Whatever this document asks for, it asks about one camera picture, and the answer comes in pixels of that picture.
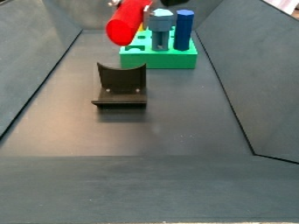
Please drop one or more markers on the black curved cradle stand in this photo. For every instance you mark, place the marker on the black curved cradle stand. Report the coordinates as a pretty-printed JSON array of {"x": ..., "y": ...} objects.
[{"x": 122, "y": 86}]

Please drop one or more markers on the green shape sorter board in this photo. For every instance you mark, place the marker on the green shape sorter board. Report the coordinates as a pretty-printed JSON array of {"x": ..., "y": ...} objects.
[{"x": 138, "y": 53}]

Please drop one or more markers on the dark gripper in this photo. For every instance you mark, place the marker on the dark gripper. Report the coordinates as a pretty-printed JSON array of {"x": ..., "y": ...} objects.
[{"x": 166, "y": 3}]

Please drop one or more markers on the yellow square block peg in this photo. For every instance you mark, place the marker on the yellow square block peg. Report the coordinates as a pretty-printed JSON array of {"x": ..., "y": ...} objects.
[{"x": 140, "y": 28}]

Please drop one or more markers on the light blue pentagonal peg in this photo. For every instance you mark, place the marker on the light blue pentagonal peg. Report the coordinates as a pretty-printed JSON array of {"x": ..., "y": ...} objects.
[{"x": 159, "y": 25}]

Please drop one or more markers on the dark blue hexagonal peg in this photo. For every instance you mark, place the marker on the dark blue hexagonal peg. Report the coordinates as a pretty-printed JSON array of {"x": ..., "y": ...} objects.
[{"x": 183, "y": 29}]

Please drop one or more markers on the red cylinder peg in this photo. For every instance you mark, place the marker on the red cylinder peg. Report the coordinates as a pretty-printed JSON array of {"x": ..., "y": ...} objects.
[{"x": 126, "y": 20}]

